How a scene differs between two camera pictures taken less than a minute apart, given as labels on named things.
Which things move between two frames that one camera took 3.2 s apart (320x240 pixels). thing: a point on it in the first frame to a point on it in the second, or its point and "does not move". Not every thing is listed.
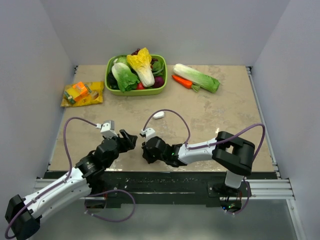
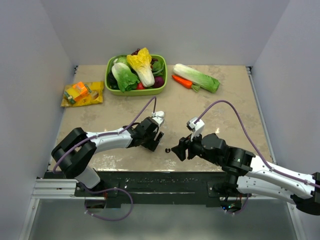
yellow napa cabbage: x=141 y=62 does not move
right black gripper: x=146 y=155 to x=184 y=143
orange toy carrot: x=186 y=83 does not move
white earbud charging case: x=158 y=115 does not move
